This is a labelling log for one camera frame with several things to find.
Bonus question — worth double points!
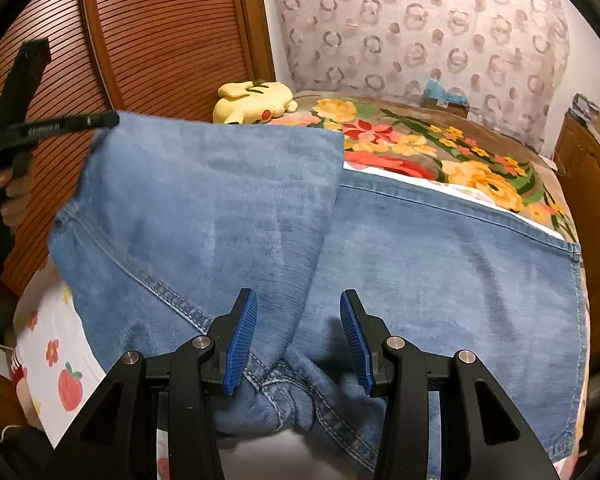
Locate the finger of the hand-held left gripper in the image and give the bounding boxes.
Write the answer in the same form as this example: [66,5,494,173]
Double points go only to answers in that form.
[60,112,121,133]

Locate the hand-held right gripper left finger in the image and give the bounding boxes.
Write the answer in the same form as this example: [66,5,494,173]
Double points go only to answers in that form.
[44,288,258,480]

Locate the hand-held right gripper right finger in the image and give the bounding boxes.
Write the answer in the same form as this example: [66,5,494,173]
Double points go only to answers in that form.
[339,288,561,480]

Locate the blue denim pants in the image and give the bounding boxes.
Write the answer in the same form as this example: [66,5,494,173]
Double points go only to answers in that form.
[46,110,588,476]

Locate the person's left hand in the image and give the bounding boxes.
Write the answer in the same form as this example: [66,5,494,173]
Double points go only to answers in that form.
[1,169,29,229]

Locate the wooden louvred wardrobe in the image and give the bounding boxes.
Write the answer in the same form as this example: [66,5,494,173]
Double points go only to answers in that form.
[0,0,276,301]

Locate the yellow plush toy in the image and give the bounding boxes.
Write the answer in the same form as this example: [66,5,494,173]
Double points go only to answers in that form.
[212,79,298,126]

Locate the floral blanket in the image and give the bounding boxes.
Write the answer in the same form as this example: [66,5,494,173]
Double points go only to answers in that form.
[280,91,588,271]

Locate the red patterned bedsheet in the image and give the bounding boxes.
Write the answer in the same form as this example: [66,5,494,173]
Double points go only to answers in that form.
[9,350,27,387]

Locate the small cardboard box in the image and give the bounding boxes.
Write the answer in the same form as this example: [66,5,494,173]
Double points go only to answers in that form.
[420,95,473,117]

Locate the wooden sideboard cabinet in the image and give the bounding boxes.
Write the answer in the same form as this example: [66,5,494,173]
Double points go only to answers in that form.
[552,110,600,281]

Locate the circle pattern sheer curtain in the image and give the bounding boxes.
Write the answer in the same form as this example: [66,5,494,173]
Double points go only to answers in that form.
[270,0,571,106]

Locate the dark patterned box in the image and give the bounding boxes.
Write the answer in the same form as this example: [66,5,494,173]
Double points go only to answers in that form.
[572,92,600,122]

